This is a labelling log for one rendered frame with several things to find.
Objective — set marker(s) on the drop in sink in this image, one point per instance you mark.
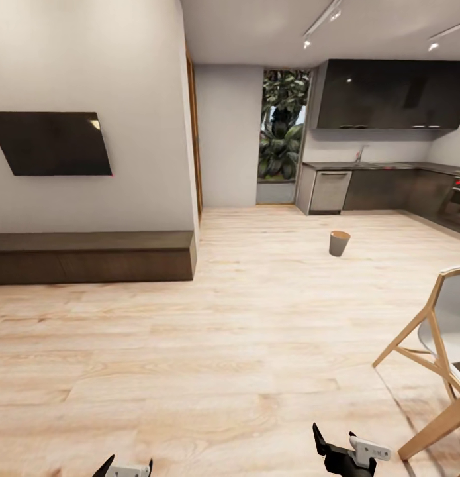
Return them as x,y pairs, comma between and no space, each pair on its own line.
380,163

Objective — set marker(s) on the breakfast table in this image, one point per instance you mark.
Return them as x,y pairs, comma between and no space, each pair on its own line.
437,428

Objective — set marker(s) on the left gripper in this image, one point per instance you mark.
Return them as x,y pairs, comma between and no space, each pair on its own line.
104,468

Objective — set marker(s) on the cabinet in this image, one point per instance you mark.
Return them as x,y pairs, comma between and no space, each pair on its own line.
49,258
356,93
429,96

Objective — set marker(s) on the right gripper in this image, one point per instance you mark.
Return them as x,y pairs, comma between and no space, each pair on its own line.
337,459

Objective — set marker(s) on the trash can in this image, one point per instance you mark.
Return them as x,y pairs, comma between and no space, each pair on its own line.
338,242

